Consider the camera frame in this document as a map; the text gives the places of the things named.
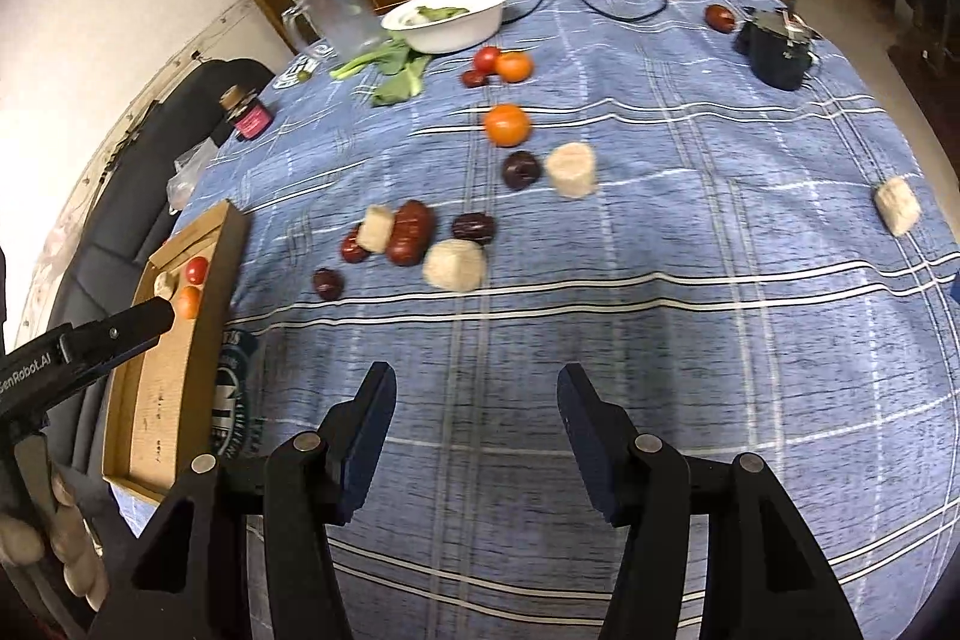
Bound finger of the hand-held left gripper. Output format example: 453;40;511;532
58;297;176;372

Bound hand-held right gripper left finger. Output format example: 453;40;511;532
86;361;398;640

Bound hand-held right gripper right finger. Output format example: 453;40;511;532
556;362;871;640

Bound shallow cardboard box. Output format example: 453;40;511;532
101;199;252;506

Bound long red date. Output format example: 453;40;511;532
386;200;437;268

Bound person's left hand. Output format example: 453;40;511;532
0;437;112;615

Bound blue plaid tablecloth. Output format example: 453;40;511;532
112;0;960;640

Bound clear plastic bag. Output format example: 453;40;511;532
166;139;218;214

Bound pink label jar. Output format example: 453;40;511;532
220;89;271;142

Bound leafy greens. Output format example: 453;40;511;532
330;31;436;107
401;5;472;28

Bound clear glass mug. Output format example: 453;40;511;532
282;0;387;62

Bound white bowl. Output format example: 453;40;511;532
381;0;515;55

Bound black pot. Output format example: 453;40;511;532
733;7;820;92

